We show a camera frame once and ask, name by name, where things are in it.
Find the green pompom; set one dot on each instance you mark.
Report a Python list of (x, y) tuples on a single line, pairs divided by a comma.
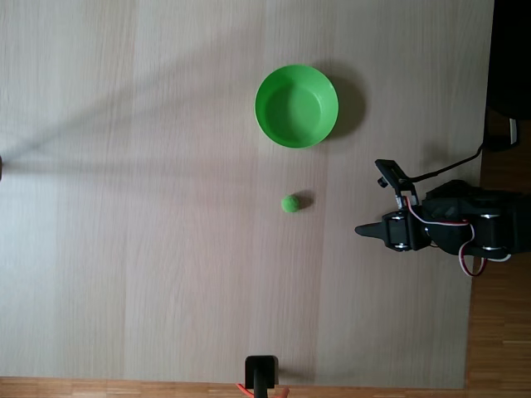
[(290, 203)]

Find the grey white strip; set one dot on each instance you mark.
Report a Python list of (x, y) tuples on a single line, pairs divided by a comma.
[(513, 132)]

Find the green plastic bowl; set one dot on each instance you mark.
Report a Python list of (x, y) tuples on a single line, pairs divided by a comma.
[(296, 108)]

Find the black table clamp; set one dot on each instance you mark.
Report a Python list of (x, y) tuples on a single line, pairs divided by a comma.
[(261, 373)]

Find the black camera box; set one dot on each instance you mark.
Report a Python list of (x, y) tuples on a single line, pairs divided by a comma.
[(390, 170)]

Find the black furniture piece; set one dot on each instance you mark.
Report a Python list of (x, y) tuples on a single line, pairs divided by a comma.
[(512, 62)]

